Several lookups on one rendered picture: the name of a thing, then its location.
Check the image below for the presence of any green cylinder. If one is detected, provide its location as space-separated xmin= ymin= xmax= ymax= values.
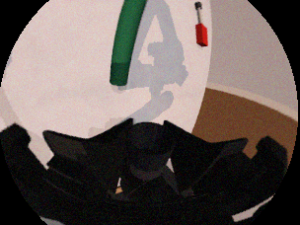
xmin=110 ymin=0 xmax=149 ymax=86

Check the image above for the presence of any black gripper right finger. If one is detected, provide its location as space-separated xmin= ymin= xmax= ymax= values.
xmin=163 ymin=120 xmax=248 ymax=194

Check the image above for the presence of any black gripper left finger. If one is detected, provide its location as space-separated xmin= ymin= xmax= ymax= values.
xmin=43 ymin=119 xmax=133 ymax=195

